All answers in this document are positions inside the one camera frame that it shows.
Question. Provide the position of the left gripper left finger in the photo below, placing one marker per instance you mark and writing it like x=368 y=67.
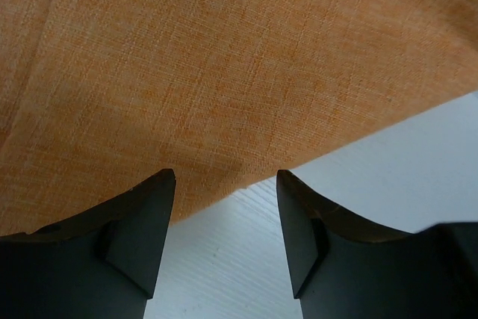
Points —
x=100 y=263

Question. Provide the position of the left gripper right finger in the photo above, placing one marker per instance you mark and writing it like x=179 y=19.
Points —
x=343 y=265

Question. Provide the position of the orange cloth napkin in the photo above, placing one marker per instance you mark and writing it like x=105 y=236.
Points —
x=97 y=95

